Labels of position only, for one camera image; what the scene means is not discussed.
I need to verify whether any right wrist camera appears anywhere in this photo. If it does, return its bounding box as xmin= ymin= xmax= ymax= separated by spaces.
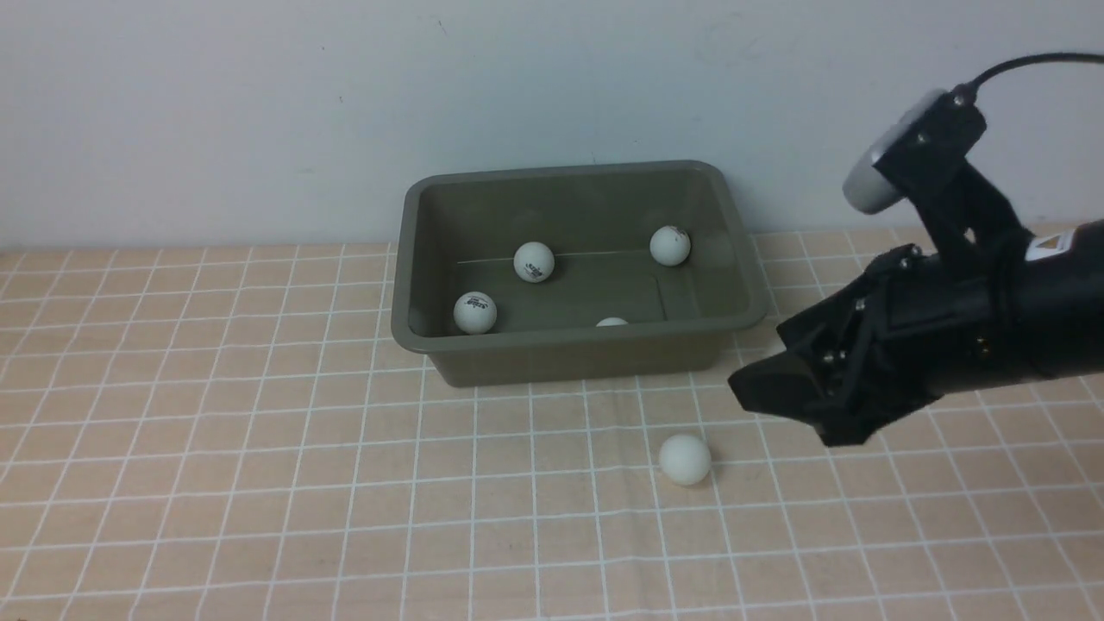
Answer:
xmin=843 ymin=84 xmax=987 ymax=215

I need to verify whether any white ball with dark mark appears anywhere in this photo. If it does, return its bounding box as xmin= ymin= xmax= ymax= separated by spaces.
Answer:
xmin=648 ymin=225 xmax=693 ymax=267

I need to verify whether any checkered peach tablecloth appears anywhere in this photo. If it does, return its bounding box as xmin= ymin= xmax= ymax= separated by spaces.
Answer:
xmin=1 ymin=244 xmax=1103 ymax=620

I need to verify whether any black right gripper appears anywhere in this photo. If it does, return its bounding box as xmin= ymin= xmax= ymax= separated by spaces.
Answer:
xmin=728 ymin=245 xmax=1006 ymax=448

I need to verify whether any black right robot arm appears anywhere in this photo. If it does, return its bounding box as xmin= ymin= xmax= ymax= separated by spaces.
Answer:
xmin=728 ymin=223 xmax=1103 ymax=448

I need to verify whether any olive green plastic bin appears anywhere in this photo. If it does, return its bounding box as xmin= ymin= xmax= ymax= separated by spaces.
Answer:
xmin=391 ymin=160 xmax=768 ymax=386

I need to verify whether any black right camera cable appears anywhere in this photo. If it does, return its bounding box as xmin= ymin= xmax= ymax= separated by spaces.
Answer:
xmin=966 ymin=53 xmax=1104 ymax=91

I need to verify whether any white ball with logo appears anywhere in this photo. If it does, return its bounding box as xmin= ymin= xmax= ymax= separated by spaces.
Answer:
xmin=453 ymin=292 xmax=498 ymax=335
xmin=513 ymin=242 xmax=555 ymax=284

